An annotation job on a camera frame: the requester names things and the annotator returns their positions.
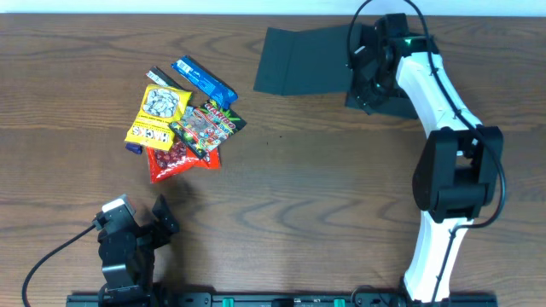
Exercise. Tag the green black candy bar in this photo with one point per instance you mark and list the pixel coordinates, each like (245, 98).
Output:
(162, 79)

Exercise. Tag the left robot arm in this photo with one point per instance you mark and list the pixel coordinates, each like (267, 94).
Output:
(127, 251)

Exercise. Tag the blue Oreo cookie pack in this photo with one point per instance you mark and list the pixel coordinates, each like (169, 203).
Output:
(205, 81)

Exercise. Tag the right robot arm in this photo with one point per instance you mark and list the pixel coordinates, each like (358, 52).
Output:
(401, 73)

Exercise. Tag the yellow Hacks candy bag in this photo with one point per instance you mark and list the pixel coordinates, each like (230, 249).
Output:
(160, 106)

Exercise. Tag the purple chocolate bar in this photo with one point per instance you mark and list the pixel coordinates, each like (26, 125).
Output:
(135, 148)

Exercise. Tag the red Hacks candy bag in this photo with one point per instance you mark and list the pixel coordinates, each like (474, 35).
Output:
(165, 164)

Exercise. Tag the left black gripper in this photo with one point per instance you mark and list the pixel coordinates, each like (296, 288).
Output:
(142, 233)

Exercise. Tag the black cardboard gift box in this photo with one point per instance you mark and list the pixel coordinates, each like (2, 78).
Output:
(311, 62)

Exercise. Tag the Haribo gummy candy bag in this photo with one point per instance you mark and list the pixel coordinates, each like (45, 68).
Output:
(202, 129)

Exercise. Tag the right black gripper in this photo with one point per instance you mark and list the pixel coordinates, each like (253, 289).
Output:
(364, 72)

